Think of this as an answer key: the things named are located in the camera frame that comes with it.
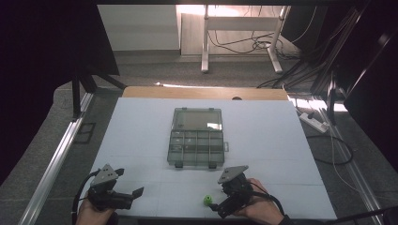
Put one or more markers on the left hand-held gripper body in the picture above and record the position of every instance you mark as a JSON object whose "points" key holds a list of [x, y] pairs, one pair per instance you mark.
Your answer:
{"points": [[104, 176]]}

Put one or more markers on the black curtain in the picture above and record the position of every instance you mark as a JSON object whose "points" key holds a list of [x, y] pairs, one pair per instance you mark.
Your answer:
{"points": [[375, 109], [37, 78]]}

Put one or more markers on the white desk frame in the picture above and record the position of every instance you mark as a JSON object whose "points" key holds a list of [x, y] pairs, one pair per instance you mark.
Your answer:
{"points": [[241, 23]]}

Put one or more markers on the clear grey compartment box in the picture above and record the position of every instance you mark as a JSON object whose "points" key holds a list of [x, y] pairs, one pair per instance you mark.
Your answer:
{"points": [[195, 146]]}

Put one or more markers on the small green plastic part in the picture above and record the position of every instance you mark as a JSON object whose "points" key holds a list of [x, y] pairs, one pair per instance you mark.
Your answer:
{"points": [[207, 200]]}

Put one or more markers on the person's left hand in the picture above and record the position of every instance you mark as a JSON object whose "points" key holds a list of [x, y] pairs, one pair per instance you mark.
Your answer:
{"points": [[94, 217]]}

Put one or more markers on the white cabinet panel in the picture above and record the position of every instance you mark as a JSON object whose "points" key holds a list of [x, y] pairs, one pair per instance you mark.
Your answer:
{"points": [[137, 28]]}

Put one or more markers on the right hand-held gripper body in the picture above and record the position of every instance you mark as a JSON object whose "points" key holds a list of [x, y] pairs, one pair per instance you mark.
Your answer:
{"points": [[239, 189]]}

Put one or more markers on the white table mat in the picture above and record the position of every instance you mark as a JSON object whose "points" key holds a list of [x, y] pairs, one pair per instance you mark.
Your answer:
{"points": [[266, 140]]}

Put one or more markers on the black rod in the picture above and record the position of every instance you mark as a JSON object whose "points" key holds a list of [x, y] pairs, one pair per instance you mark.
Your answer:
{"points": [[372, 214]]}

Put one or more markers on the white power strip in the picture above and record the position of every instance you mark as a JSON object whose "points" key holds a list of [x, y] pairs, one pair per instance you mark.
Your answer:
{"points": [[313, 122]]}

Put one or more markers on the black metal stand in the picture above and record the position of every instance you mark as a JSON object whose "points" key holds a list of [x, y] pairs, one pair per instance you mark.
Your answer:
{"points": [[76, 93]]}

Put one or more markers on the square floor socket cover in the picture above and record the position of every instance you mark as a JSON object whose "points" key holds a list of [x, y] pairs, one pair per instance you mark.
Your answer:
{"points": [[85, 133]]}

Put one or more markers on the person's right hand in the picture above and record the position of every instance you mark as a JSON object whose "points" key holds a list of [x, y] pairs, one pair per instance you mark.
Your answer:
{"points": [[263, 209]]}

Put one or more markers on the aluminium floor rail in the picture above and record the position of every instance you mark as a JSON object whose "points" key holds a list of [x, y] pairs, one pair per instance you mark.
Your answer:
{"points": [[56, 162], [359, 181]]}

